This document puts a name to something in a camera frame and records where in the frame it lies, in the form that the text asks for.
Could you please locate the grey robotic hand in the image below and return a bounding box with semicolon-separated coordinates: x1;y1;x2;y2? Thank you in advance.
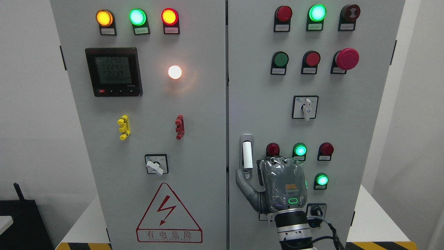
235;156;308;215

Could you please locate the silver door handle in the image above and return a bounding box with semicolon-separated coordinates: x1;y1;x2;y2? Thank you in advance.
239;134;254;180

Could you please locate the grey right cabinet door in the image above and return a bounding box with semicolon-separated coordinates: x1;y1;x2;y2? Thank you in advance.
227;0;405;250

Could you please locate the grey cabinet door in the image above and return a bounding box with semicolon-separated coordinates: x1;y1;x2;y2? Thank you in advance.
227;0;405;250
50;0;227;250

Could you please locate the grey left cabinet door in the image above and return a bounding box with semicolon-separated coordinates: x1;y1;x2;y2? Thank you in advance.
50;0;227;250

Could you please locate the dark red indicator middle left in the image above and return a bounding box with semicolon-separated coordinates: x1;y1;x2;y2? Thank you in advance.
265;142;280;157

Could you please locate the dark red indicator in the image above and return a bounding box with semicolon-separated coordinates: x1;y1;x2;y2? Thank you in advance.
265;142;280;157
273;5;293;33
317;142;334;161

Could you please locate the green lit indicator middle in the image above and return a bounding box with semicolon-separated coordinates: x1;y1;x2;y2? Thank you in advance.
292;143;307;161

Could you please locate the green lit button lower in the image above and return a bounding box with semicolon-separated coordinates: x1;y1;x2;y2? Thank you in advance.
313;173;329;190

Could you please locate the dark red indicator middle right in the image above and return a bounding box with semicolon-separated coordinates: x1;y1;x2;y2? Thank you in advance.
317;142;334;161

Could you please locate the red terminal connector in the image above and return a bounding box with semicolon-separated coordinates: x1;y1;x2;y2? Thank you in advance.
175;115;185;140

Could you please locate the green push button upper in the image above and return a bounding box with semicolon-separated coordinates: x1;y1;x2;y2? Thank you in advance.
271;51;289;75

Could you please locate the red push button upper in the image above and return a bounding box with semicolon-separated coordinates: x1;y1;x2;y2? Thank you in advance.
301;50;321;75

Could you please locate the red electric warning sticker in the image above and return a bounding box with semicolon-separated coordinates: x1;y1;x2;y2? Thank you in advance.
136;182;203;243

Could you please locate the red emergency stop button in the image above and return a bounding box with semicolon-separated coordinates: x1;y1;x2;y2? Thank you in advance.
330;48;360;74

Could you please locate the white lit indicator light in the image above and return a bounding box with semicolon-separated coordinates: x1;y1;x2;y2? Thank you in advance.
168;65;182;80

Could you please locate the dark red indicator top right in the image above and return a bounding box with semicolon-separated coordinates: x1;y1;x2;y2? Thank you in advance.
273;5;293;33

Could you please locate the green indicator light top right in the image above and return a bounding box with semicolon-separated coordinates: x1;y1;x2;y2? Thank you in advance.
306;4;327;31

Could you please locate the green indicator light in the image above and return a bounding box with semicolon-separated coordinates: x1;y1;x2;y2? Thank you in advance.
306;4;327;31
129;8;151;35

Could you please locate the yellow terminal connector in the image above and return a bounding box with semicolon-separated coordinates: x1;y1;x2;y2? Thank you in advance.
117;115;130;141

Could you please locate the dark buzzer indicator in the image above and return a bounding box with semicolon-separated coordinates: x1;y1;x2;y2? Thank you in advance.
338;4;360;31

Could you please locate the red lit indicator light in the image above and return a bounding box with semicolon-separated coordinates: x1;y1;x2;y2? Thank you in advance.
161;8;180;35

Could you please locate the black digital power meter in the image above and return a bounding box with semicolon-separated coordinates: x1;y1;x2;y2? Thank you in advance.
85;47;143;97

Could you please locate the green indicator light top left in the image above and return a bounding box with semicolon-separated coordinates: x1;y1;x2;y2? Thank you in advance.
129;8;151;35

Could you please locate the yellow indicator light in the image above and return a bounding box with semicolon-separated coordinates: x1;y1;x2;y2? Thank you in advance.
96;9;117;35

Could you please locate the black box with antenna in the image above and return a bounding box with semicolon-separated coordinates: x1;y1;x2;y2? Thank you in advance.
0;183;54;250

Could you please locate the white selector switch lower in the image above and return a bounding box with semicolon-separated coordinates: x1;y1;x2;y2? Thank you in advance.
258;213;274;227

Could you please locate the white selector switch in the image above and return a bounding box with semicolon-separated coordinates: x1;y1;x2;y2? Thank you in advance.
258;213;274;227
292;95;319;121

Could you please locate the black key selector switch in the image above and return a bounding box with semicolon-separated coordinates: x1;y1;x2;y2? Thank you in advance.
306;203;327;228

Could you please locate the white selector switch upper right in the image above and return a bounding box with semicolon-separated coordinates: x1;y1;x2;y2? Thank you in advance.
292;95;319;121

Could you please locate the white selector switch left door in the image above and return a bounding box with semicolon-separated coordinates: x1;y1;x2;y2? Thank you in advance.
144;154;169;176

